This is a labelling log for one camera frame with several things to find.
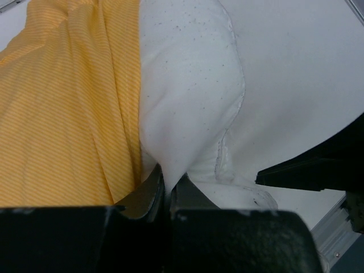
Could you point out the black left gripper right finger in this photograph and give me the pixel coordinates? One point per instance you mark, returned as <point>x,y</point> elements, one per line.
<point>205,238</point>

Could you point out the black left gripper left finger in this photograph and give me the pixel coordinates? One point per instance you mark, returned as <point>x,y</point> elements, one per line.
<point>125,237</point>

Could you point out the orange Mickey Mouse pillowcase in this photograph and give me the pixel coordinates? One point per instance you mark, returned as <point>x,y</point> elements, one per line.
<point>70,85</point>

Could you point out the white pillow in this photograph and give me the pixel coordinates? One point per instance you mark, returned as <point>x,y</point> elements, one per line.
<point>191,93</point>

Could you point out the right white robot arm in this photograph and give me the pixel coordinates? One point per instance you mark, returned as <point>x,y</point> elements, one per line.
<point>336,164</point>

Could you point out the aluminium front rail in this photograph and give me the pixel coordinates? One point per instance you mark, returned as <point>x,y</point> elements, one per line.
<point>334,235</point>

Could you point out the aluminium rail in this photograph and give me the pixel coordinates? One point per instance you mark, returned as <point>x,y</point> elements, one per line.
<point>357,7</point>
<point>334,235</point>

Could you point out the aluminium right side rail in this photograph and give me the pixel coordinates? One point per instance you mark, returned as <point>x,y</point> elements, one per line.
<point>357,7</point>

